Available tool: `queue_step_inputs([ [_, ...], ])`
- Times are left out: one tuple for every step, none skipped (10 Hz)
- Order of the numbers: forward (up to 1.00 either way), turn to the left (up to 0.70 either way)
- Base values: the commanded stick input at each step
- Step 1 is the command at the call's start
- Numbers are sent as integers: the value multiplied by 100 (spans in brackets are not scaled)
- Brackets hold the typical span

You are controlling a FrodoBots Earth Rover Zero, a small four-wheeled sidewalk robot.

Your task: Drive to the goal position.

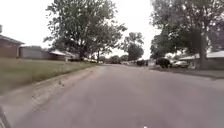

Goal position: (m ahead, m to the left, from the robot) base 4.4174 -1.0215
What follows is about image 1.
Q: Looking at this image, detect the small tree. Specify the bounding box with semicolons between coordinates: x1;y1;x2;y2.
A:
121;31;146;62

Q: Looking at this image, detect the grey asphalt road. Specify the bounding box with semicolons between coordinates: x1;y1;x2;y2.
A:
11;63;224;128

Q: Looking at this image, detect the large leafy tree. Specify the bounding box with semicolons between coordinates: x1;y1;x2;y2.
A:
149;0;224;70
43;0;128;62

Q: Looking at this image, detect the dark vehicle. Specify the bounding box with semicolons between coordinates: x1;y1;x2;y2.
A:
155;57;172;69

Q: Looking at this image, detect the pale car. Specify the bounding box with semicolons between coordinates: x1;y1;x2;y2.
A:
171;60;190;69

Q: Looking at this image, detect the grey building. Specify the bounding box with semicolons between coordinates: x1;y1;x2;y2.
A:
18;45;52;61

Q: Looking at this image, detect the pale concrete kerb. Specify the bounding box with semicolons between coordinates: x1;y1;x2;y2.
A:
0;64;101;127

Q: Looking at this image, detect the grass lawn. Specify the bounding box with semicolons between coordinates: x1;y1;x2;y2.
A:
0;57;100;96

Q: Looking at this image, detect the grass verge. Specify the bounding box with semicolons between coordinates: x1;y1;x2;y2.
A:
148;65;224;80

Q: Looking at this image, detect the low house with pale roof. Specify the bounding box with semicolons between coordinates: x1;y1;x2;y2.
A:
179;50;224;71

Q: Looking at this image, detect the red brick house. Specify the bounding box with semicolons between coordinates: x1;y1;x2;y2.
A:
0;33;25;60

